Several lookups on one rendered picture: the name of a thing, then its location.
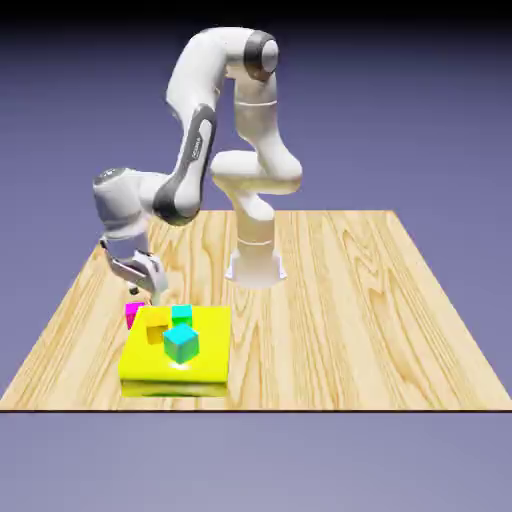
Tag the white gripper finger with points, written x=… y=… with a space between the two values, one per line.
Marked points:
x=133 y=290
x=157 y=298

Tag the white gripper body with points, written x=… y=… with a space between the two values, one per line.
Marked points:
x=138 y=270

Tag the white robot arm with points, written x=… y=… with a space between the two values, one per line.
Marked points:
x=256 y=132

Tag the small magenta cube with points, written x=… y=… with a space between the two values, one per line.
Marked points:
x=131 y=314

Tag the small green cube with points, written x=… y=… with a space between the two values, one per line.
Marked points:
x=182 y=313

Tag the small yellow cube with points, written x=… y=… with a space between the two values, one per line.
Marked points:
x=155 y=332

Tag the small cyan cube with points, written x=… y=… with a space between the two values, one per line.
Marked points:
x=180 y=343

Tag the large yellow box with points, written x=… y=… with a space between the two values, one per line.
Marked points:
x=208 y=348

